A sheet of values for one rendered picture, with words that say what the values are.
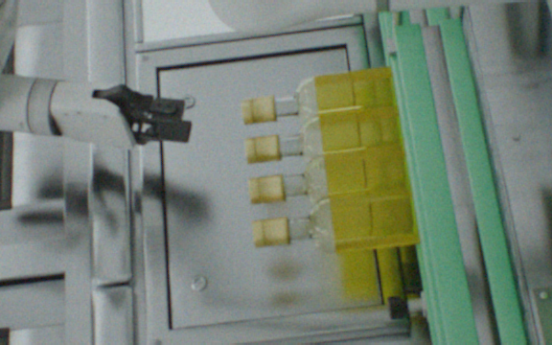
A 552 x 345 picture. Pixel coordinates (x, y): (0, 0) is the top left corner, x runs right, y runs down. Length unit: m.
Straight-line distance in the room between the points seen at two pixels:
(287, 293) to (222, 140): 0.25
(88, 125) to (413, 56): 0.43
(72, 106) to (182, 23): 0.31
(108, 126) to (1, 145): 0.30
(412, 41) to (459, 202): 0.22
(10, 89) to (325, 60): 0.45
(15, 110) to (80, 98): 0.09
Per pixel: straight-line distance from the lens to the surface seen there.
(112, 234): 1.62
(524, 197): 1.29
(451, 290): 1.26
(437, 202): 1.30
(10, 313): 1.66
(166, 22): 1.78
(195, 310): 1.55
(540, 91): 1.36
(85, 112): 1.51
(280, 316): 1.54
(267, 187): 1.45
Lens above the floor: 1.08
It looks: 2 degrees up
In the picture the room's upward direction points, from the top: 97 degrees counter-clockwise
